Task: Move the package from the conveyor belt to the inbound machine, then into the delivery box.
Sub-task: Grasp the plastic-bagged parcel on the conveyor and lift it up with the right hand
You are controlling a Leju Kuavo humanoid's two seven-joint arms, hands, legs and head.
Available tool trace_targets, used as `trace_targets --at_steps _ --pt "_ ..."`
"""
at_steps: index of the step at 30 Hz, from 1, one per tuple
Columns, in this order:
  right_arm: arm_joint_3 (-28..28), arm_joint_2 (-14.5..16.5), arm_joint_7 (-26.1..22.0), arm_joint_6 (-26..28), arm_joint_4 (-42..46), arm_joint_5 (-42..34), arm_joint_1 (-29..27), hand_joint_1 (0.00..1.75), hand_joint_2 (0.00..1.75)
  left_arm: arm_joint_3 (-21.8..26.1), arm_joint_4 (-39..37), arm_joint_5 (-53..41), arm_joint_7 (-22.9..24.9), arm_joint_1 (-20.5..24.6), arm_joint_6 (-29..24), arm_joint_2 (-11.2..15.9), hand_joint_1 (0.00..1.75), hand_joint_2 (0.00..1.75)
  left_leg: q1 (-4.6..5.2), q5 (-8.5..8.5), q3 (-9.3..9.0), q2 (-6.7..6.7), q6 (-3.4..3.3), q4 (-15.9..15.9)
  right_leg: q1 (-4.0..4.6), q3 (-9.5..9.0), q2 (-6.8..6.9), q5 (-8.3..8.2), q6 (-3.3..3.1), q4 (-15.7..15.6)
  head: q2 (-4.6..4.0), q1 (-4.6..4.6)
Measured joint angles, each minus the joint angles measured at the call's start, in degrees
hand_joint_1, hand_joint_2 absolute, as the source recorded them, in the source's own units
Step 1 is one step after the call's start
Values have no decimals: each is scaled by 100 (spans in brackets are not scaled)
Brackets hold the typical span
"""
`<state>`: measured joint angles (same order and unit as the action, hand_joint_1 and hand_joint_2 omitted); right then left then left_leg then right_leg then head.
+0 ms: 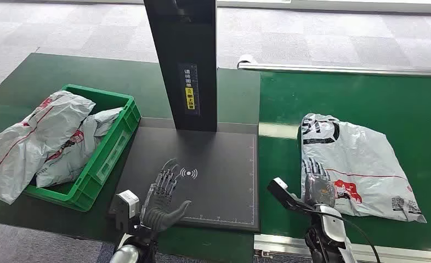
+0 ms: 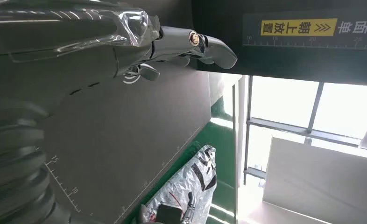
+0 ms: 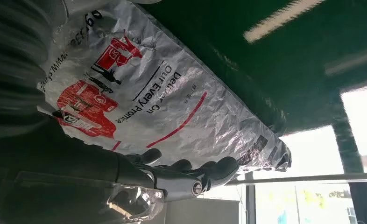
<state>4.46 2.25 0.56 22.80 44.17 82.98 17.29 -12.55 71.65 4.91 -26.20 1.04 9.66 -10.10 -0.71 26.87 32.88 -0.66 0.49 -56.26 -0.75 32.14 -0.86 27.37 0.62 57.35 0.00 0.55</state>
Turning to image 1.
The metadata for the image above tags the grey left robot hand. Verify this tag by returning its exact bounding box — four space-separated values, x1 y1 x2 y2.
141 158 192 233

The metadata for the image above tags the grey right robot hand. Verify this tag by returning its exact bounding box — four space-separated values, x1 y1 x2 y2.
301 157 337 209

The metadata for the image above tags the grey mailer bag black logo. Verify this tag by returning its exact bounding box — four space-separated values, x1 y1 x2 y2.
300 113 428 224

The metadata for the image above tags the black inbound scanner machine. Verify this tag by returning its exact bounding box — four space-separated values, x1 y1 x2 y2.
108 0 260 233

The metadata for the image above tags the green conveyor belt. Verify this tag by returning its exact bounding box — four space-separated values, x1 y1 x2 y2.
258 71 431 253

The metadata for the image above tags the green plastic crate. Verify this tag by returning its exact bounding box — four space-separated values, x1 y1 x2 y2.
22 84 142 213

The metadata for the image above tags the small grey mailer bag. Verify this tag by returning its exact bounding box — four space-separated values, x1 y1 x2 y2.
35 107 124 188

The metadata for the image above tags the black and yellow label sticker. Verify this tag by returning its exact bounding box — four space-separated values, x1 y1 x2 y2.
179 63 201 117

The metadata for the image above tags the large grey crumpled mailer bag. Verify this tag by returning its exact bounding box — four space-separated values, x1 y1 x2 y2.
0 90 97 205

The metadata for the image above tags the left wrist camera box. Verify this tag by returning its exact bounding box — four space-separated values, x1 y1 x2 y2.
108 190 141 233

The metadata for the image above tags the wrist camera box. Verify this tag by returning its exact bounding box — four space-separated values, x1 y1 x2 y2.
266 177 305 212
108 190 141 233

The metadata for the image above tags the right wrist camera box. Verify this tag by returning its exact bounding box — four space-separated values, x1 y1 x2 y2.
266 177 305 212

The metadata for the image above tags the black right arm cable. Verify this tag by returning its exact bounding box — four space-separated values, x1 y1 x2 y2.
308 207 382 263

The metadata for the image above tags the silver conveyor side rail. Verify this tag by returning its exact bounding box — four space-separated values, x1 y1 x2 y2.
253 234 431 263

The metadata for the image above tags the silver conveyor rail with roller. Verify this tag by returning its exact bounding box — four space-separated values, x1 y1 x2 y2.
236 54 431 78

